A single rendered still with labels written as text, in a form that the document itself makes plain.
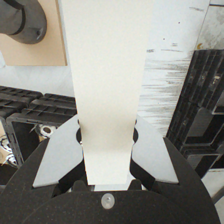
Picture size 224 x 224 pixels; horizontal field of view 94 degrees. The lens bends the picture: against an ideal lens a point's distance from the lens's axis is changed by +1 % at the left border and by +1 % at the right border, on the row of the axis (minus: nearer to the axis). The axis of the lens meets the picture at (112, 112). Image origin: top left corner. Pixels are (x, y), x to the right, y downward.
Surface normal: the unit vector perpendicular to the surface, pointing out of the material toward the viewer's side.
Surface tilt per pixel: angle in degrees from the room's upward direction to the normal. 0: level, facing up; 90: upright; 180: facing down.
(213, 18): 0
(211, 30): 0
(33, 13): 73
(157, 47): 0
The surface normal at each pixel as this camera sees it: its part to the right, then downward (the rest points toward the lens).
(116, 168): 0.04, 0.48
